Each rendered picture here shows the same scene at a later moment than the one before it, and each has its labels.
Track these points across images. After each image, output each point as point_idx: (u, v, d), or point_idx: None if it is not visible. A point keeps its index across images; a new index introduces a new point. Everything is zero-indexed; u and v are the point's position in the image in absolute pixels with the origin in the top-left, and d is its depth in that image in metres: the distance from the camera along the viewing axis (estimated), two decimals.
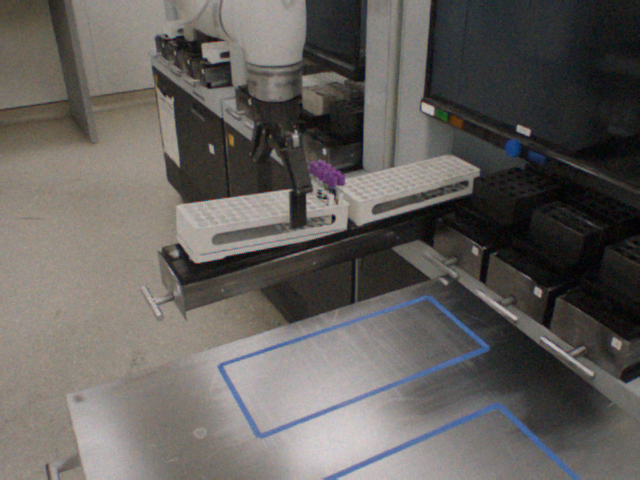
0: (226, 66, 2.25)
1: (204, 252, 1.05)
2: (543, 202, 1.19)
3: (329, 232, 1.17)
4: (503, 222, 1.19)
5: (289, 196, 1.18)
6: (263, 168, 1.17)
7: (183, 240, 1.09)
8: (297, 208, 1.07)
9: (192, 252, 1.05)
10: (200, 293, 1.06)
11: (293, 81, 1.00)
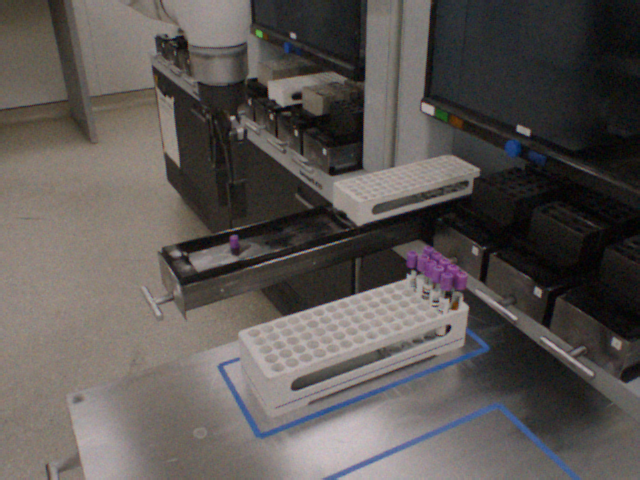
0: None
1: (281, 403, 0.76)
2: (543, 202, 1.19)
3: (443, 346, 0.86)
4: (503, 222, 1.19)
5: (386, 298, 0.88)
6: None
7: (250, 379, 0.80)
8: (225, 180, 1.13)
9: (265, 403, 0.77)
10: (200, 293, 1.06)
11: None
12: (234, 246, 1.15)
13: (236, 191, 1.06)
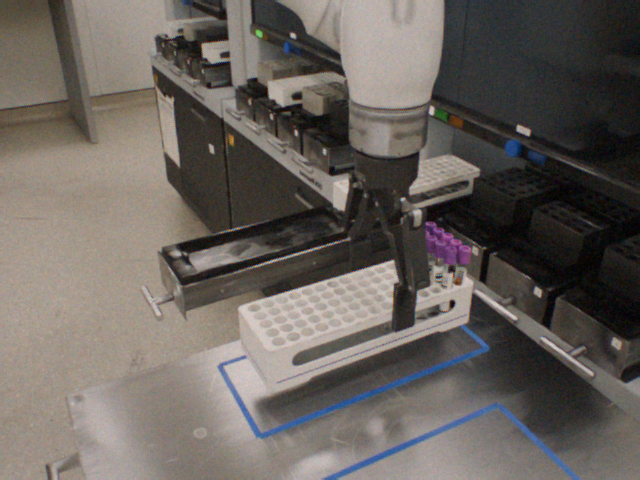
0: (226, 66, 2.25)
1: (282, 378, 0.74)
2: (543, 202, 1.19)
3: (447, 322, 0.84)
4: (503, 222, 1.19)
5: (388, 274, 0.86)
6: (361, 250, 0.85)
7: (250, 355, 0.78)
8: (405, 307, 0.77)
9: (265, 378, 0.75)
10: (200, 293, 1.06)
11: (419, 130, 0.69)
12: None
13: None
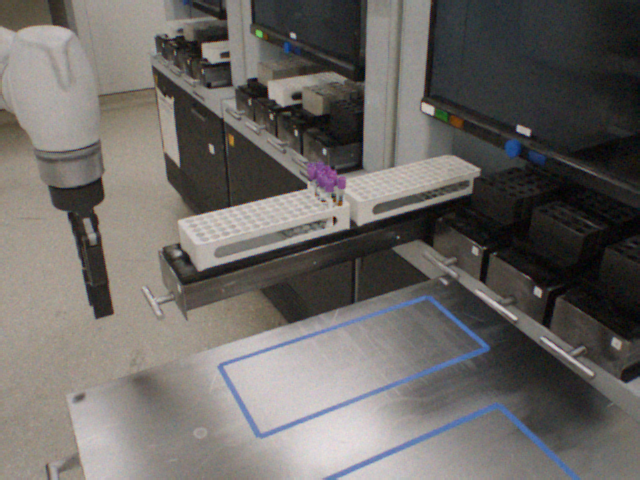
0: (226, 66, 2.25)
1: (208, 266, 1.06)
2: (543, 202, 1.19)
3: (332, 234, 1.17)
4: (503, 222, 1.19)
5: (290, 200, 1.18)
6: None
7: None
8: None
9: (196, 267, 1.07)
10: (201, 293, 1.06)
11: None
12: None
13: (96, 292, 0.99)
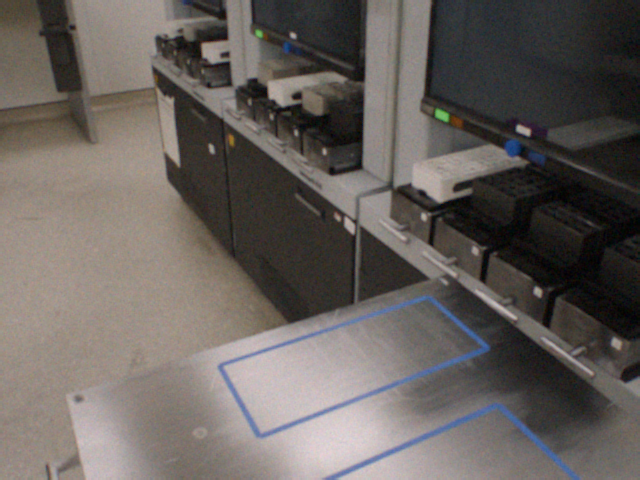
0: (226, 66, 2.25)
1: (446, 199, 1.28)
2: (543, 202, 1.19)
3: None
4: (503, 222, 1.19)
5: (495, 149, 1.40)
6: (58, 40, 0.76)
7: None
8: (56, 59, 0.75)
9: (436, 200, 1.29)
10: None
11: None
12: None
13: None
